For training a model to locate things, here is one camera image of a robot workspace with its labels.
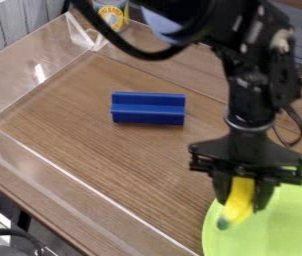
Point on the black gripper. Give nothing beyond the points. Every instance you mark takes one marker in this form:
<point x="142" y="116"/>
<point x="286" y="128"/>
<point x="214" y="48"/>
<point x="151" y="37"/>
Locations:
<point x="248" y="155"/>

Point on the yellow toy banana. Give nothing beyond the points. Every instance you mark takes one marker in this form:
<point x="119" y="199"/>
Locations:
<point x="238" y="207"/>

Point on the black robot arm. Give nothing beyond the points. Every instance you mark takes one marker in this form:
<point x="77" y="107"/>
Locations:
<point x="250" y="35"/>

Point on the green plate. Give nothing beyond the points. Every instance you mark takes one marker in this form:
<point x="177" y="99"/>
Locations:
<point x="270" y="233"/>

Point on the blue plastic block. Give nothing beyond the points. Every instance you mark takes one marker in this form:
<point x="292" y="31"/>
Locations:
<point x="146" y="107"/>

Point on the yellow labelled tin can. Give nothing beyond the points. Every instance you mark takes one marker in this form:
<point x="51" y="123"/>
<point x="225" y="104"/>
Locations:
<point x="114" y="12"/>

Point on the clear acrylic barrier wall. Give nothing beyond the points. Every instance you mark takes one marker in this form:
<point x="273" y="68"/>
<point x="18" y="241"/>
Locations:
<point x="94" y="180"/>

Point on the clear acrylic corner bracket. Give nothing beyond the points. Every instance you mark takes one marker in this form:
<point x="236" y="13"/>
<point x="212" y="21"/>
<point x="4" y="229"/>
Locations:
<point x="87" y="33"/>

